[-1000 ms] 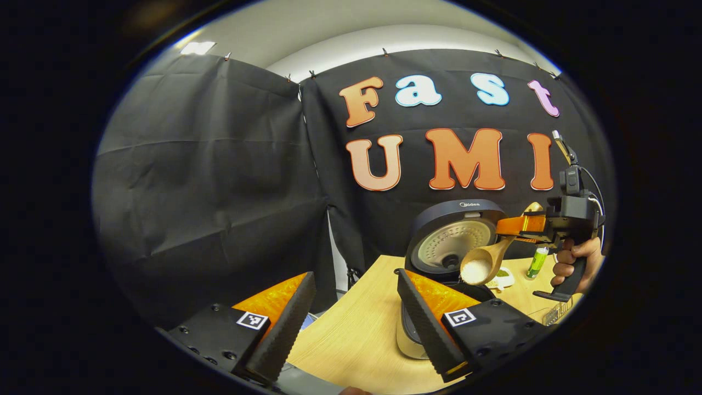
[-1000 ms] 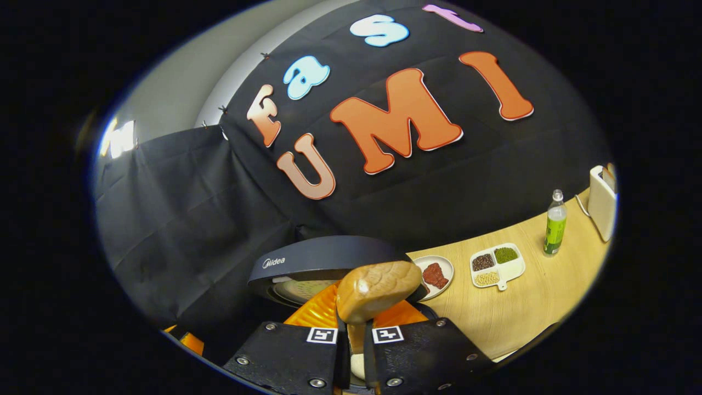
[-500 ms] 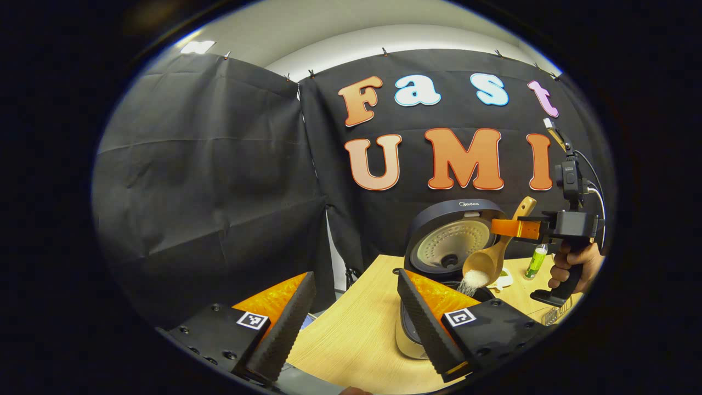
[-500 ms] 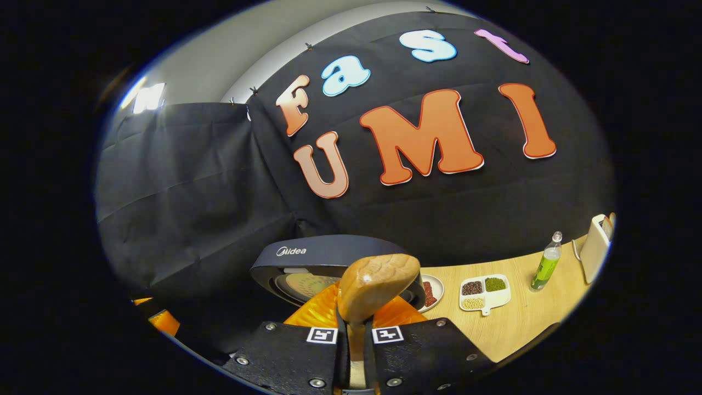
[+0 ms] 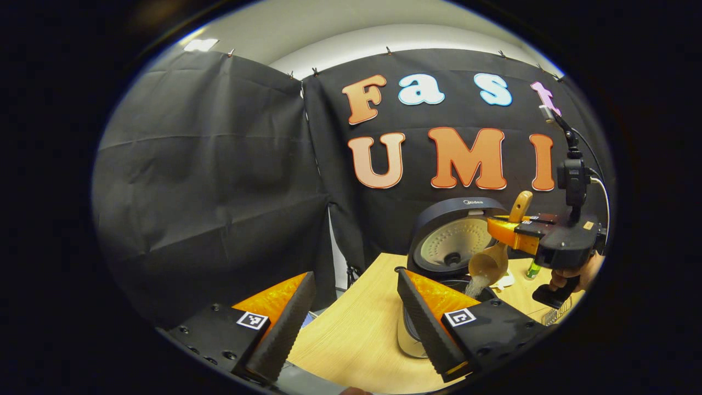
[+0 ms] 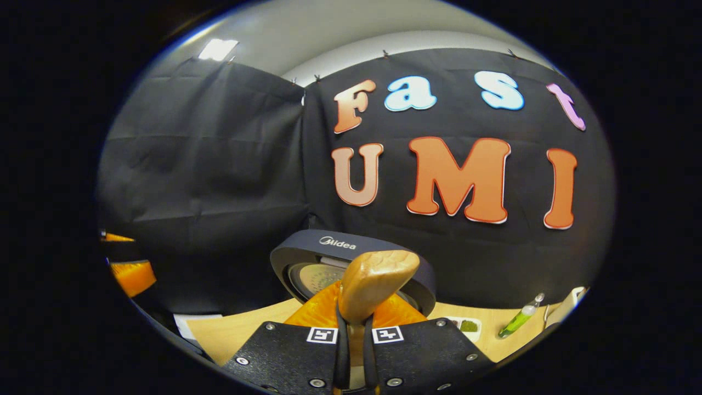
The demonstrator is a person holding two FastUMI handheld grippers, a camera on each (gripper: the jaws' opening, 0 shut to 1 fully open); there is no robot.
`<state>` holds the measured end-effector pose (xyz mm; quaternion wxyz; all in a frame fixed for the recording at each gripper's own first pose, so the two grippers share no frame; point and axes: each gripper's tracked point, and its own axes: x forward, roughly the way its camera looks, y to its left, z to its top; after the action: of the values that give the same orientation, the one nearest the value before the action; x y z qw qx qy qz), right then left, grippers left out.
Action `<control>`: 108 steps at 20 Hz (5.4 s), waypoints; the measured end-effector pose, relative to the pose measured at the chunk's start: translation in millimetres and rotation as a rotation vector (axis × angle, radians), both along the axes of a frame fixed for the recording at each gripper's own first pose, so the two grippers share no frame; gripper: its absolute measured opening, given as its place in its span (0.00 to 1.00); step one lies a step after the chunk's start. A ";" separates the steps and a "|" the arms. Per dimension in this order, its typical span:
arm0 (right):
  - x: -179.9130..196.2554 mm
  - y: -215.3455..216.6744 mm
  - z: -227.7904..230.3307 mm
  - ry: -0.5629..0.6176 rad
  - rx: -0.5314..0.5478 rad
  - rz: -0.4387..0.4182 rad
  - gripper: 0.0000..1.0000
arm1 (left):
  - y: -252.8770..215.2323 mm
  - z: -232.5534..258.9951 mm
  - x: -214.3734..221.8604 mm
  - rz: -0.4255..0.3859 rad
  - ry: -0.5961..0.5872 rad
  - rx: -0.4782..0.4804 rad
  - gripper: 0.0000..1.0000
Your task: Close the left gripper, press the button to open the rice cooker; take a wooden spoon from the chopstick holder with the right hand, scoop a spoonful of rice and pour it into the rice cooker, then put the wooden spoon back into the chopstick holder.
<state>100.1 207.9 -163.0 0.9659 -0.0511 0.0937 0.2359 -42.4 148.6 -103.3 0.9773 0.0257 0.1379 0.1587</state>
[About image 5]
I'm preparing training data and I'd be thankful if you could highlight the white rice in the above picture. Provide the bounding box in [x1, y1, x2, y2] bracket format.
[465, 274, 490, 300]

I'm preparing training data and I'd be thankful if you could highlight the dark grey rice cooker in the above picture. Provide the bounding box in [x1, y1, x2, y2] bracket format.
[396, 197, 511, 360]

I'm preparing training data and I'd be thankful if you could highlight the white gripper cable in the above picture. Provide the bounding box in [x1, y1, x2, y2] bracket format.
[590, 176, 611, 232]

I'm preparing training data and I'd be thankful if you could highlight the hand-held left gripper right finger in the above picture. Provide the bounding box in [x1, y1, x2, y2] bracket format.
[395, 267, 550, 383]

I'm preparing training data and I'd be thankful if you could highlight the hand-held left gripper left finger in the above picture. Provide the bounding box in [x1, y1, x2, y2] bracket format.
[165, 272, 318, 386]

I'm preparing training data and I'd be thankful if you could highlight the wooden spoon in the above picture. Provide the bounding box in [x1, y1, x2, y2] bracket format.
[468, 190, 534, 282]

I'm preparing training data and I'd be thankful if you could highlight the wire metal chopstick holder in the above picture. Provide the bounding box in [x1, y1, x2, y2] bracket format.
[540, 296, 574, 328]

